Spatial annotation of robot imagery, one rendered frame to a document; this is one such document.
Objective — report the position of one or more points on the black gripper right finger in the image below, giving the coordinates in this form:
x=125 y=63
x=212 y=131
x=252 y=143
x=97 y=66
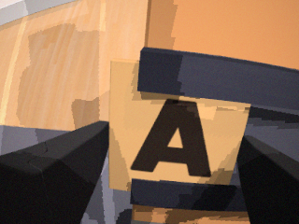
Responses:
x=270 y=183

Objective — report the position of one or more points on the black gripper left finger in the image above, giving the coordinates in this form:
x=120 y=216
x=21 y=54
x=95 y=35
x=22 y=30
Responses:
x=52 y=182

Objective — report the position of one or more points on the tan tile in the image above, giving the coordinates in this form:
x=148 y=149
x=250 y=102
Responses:
x=169 y=137

